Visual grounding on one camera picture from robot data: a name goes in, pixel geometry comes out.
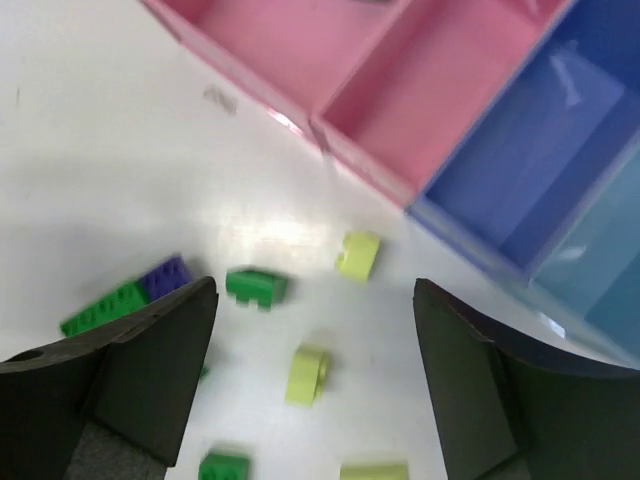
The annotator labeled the purple lego brick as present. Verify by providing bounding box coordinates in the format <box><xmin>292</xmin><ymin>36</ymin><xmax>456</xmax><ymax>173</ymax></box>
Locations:
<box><xmin>138</xmin><ymin>255</ymin><xmax>193</xmax><ymax>302</ymax></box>

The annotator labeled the small pink container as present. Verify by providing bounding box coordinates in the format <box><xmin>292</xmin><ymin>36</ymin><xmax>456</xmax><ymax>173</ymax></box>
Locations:
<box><xmin>312</xmin><ymin>1</ymin><xmax>573</xmax><ymax>207</ymax></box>

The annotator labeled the light blue container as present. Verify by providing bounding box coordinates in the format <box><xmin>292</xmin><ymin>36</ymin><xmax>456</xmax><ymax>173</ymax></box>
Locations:
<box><xmin>527</xmin><ymin>145</ymin><xmax>639</xmax><ymax>369</ymax></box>

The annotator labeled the yellow lego front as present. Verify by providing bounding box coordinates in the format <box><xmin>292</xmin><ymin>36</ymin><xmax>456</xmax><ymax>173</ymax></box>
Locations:
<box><xmin>339</xmin><ymin>463</ymin><xmax>409</xmax><ymax>480</ymax></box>

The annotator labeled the small yellow lego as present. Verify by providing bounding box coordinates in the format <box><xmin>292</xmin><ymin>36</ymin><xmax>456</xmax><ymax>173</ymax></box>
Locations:
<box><xmin>285</xmin><ymin>344</ymin><xmax>330</xmax><ymax>407</ymax></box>
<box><xmin>336</xmin><ymin>231</ymin><xmax>381</xmax><ymax>283</ymax></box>

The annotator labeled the long green lego brick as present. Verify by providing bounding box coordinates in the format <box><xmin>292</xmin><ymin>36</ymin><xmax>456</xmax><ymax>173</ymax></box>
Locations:
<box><xmin>60</xmin><ymin>282</ymin><xmax>149</xmax><ymax>337</ymax></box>

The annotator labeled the large pink container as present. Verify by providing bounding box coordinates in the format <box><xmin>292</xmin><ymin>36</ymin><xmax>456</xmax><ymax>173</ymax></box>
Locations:
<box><xmin>144</xmin><ymin>1</ymin><xmax>406</xmax><ymax>140</ymax></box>

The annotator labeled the green square lego brick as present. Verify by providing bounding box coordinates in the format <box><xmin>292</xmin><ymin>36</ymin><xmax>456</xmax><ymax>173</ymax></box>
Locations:
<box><xmin>225</xmin><ymin>267</ymin><xmax>289</xmax><ymax>311</ymax></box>

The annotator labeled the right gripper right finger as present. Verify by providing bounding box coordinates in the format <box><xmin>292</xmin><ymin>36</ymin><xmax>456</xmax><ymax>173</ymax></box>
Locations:
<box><xmin>413</xmin><ymin>279</ymin><xmax>639</xmax><ymax>479</ymax></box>

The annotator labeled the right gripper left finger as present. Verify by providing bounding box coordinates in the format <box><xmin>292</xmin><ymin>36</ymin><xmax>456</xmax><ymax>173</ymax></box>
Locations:
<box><xmin>1</xmin><ymin>276</ymin><xmax>219</xmax><ymax>479</ymax></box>

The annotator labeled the green lego front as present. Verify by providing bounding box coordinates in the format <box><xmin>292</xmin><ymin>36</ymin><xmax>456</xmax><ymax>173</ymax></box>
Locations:
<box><xmin>198</xmin><ymin>442</ymin><xmax>252</xmax><ymax>480</ymax></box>

